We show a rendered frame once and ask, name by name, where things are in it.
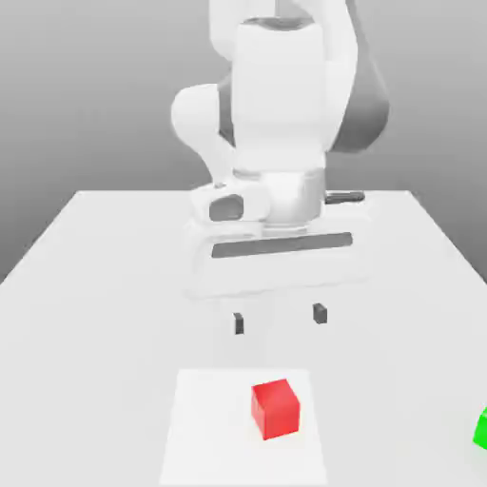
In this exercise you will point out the small green cube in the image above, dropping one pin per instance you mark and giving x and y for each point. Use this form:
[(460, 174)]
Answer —
[(481, 430)]

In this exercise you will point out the small red cube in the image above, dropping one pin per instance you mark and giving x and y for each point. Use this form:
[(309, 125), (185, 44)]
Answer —
[(276, 411)]

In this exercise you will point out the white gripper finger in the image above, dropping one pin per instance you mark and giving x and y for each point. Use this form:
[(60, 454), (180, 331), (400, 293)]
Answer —
[(238, 324), (319, 314)]

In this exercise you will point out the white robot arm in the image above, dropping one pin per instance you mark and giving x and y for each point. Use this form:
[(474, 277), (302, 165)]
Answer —
[(279, 95)]

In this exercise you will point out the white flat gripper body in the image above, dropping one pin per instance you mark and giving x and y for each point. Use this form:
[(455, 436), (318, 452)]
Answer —
[(281, 272)]

